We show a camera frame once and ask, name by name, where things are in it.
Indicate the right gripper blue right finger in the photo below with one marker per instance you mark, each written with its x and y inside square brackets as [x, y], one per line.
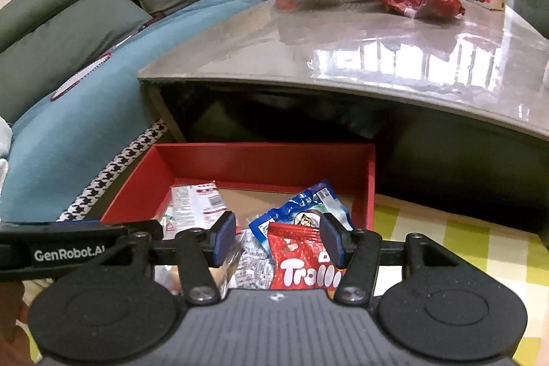
[358, 253]

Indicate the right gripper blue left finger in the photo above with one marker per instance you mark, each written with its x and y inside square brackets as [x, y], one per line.
[206, 248]

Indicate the red white snack packet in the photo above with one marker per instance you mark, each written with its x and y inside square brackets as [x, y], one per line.
[196, 206]

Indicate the red Trolli gummy bag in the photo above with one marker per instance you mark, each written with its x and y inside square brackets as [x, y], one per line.
[301, 262]

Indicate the white printed snack packet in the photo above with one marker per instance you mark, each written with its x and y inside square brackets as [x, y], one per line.
[249, 266]

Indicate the blue snack bag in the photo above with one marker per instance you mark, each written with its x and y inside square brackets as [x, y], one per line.
[304, 209]

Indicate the bun snack packet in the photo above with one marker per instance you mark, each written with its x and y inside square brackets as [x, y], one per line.
[168, 276]

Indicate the white green wafer packet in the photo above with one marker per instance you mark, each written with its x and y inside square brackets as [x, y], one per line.
[168, 223]

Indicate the person's left hand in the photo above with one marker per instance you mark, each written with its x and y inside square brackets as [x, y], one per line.
[15, 344]

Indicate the red cardboard box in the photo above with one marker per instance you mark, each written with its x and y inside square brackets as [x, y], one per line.
[267, 167]

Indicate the teal sofa seat cover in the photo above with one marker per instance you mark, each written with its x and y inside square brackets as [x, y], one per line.
[69, 157]

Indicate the grey-top coffee table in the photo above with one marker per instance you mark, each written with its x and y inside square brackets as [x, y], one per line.
[457, 110]

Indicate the green sofa back cushion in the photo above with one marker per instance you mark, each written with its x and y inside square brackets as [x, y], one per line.
[45, 42]

